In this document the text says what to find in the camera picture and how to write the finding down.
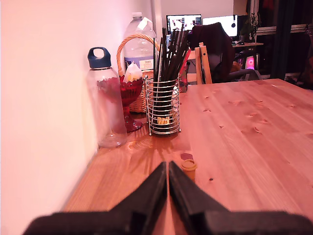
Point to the mustard yellow coffee capsule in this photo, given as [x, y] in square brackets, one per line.
[190, 167]

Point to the clear bottle with blue cap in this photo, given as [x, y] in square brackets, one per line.
[107, 110]

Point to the red glass goblet bowl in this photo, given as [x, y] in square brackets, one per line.
[129, 93]

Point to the white paper pouch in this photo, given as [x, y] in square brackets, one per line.
[132, 72]

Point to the light wooden chair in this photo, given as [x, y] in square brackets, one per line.
[205, 66]

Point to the black chopstick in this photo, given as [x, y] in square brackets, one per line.
[154, 58]
[164, 36]

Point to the computer tower with pink light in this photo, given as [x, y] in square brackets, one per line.
[251, 62]

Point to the large clear water bottle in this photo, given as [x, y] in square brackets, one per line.
[137, 44]

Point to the wooden computer desk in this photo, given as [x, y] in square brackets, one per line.
[247, 44]

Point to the monitor showing white page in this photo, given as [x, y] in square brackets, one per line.
[220, 23]

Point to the monitor showing dark windows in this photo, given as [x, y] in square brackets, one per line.
[181, 20]

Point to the black headphones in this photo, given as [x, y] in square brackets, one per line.
[234, 25]

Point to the green potted plant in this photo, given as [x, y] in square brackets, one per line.
[252, 24]

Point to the dark green curtain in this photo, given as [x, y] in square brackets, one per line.
[281, 36]

